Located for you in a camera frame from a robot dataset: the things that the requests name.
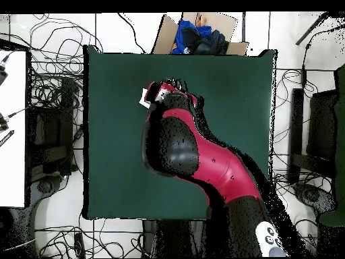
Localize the white towel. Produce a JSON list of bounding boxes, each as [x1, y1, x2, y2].
[[138, 87, 152, 109]]

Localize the brown cardboard box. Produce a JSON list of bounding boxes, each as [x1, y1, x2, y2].
[[150, 11, 249, 56]]

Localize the dark navy garment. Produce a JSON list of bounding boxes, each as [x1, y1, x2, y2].
[[181, 26, 230, 55]]

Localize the blue garment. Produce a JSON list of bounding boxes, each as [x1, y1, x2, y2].
[[170, 20, 214, 55]]

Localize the dark green table cloth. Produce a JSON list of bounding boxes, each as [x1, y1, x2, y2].
[[82, 44, 278, 221]]

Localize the black rod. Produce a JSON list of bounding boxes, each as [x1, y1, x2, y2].
[[294, 11, 335, 46]]

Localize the black device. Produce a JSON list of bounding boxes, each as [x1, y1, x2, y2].
[[0, 55, 10, 86], [0, 106, 33, 133]]

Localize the black labelled bar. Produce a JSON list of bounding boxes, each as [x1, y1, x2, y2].
[[0, 129, 15, 148]]

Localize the white desk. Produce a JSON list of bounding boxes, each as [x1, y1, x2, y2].
[[0, 49, 28, 208]]

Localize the black power strip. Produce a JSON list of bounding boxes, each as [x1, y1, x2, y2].
[[73, 231, 86, 258]]

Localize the black cable tangle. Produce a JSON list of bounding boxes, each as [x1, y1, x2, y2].
[[34, 215, 145, 258], [0, 13, 104, 109], [272, 68, 334, 190]]

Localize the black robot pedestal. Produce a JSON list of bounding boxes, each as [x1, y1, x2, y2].
[[142, 219, 211, 258]]

